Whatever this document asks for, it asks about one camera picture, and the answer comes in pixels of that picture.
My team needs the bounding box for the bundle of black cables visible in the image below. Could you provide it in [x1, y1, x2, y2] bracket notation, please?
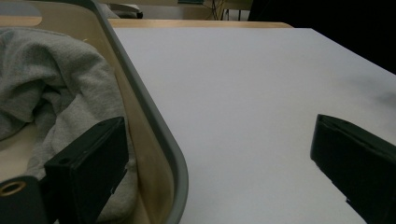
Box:
[208, 0, 232, 21]

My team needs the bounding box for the beige tray with grey rim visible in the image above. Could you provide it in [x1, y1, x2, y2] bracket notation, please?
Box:
[0, 0, 190, 224]

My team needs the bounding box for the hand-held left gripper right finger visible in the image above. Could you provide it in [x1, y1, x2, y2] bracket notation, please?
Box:
[309, 114, 396, 224]

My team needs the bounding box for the grey cloth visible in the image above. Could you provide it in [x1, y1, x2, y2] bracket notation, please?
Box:
[0, 27, 138, 222]

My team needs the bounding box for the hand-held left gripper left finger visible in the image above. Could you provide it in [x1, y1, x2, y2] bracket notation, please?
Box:
[43, 116, 130, 224]

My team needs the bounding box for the wooden table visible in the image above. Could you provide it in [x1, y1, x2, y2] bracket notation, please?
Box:
[106, 18, 293, 30]

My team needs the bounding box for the white table mat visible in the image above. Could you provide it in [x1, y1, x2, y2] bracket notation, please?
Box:
[113, 27, 396, 224]

